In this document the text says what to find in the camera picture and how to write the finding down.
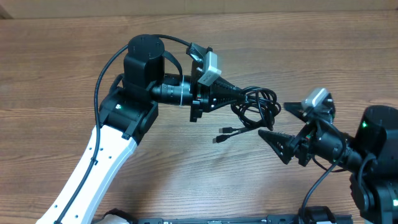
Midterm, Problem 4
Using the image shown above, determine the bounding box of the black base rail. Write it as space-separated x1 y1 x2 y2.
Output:
91 205 354 224

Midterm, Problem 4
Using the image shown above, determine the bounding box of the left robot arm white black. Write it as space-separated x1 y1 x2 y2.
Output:
39 34 248 224

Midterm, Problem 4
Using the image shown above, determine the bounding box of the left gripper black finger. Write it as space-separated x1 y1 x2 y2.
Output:
214 77 242 93
210 91 246 111

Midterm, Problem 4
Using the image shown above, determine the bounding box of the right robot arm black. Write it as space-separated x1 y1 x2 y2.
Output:
258 99 397 223

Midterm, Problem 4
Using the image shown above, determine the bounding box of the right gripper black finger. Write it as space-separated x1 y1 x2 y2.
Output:
258 130 295 164
284 102 310 123

